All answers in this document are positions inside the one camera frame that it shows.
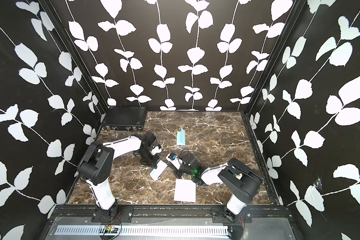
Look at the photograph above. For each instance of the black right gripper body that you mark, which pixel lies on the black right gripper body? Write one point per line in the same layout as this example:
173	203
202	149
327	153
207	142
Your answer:
184	170

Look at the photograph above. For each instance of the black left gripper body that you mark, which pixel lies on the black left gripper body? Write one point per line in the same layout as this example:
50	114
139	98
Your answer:
148	158

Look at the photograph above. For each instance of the pale blue square paper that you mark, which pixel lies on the pale blue square paper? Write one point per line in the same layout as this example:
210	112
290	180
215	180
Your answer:
155	173

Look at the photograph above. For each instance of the light blue square paper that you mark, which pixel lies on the light blue square paper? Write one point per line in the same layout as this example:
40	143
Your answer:
181	138

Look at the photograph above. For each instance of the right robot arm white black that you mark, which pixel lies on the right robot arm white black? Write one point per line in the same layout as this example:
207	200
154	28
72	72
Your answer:
243	182

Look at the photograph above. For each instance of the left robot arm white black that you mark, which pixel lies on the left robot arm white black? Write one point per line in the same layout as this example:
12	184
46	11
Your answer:
96	164

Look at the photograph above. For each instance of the white square paper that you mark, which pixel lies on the white square paper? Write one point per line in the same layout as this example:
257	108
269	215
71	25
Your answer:
185	191

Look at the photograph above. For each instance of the black aluminium briefcase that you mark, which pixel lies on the black aluminium briefcase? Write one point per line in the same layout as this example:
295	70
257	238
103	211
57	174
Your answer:
124	118

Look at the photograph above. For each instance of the small circuit board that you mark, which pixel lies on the small circuit board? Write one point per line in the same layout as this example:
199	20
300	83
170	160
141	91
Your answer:
109	230

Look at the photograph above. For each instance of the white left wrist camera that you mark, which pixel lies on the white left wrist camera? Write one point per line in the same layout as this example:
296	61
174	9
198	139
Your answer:
156	149

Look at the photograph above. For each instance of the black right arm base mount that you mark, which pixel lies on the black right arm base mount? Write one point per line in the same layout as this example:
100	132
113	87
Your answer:
225	216

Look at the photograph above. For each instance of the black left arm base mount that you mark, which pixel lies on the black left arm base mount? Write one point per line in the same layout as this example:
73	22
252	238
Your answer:
122	213

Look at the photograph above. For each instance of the white perforated cable duct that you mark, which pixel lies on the white perforated cable duct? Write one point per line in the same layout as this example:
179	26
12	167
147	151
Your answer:
151	231

